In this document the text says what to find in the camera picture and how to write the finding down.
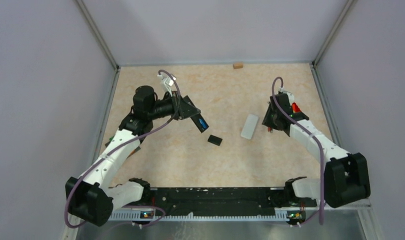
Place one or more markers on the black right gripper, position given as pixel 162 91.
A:
pixel 266 120

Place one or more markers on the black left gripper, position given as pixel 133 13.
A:
pixel 182 109

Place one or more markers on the black remote control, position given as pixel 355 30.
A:
pixel 196 121

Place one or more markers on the white remote control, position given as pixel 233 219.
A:
pixel 249 127

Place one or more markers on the black battery cover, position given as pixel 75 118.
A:
pixel 215 140

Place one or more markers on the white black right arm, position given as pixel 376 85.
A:
pixel 344 177

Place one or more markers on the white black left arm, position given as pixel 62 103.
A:
pixel 90 196

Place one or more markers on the red plastic bin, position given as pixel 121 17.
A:
pixel 295 108

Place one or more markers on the small wooden block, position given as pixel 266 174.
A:
pixel 238 65

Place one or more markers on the orange green object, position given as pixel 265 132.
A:
pixel 132 142

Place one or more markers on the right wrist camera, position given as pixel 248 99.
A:
pixel 290 95

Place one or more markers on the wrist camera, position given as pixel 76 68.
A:
pixel 290 95
pixel 167 82

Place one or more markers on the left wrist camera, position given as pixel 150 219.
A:
pixel 167 82

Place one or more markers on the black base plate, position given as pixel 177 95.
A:
pixel 189 198

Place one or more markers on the aluminium frame rail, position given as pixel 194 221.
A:
pixel 145 215

